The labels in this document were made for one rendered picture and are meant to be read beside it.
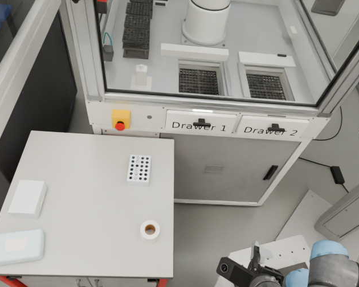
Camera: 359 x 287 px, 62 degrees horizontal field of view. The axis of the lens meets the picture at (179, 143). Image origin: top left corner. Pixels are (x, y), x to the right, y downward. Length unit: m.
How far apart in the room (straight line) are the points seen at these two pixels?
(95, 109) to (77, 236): 0.49
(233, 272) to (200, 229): 1.17
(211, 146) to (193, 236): 0.71
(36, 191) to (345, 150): 2.31
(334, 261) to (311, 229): 1.44
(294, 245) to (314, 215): 1.01
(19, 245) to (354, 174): 2.29
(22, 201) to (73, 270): 0.30
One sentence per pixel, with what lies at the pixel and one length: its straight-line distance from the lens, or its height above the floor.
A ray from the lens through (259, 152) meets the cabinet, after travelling 1.54.
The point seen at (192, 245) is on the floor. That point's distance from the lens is 1.93.
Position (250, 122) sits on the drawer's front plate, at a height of 0.90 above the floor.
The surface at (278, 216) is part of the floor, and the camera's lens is 2.17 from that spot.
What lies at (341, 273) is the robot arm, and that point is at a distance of 0.75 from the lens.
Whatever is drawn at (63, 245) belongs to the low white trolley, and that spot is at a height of 0.76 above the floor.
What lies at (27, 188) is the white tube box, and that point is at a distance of 1.21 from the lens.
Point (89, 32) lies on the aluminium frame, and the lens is 1.03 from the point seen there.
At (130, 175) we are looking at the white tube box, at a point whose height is 0.80.
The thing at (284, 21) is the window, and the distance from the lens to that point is 1.05.
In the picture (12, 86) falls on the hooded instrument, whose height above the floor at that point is 0.88.
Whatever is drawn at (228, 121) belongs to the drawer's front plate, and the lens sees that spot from 1.26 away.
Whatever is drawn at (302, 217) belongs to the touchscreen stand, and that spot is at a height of 0.04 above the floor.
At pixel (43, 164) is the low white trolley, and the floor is 0.76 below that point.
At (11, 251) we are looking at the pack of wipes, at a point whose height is 0.80.
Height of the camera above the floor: 1.82
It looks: 53 degrees down
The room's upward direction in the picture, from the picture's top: 10 degrees clockwise
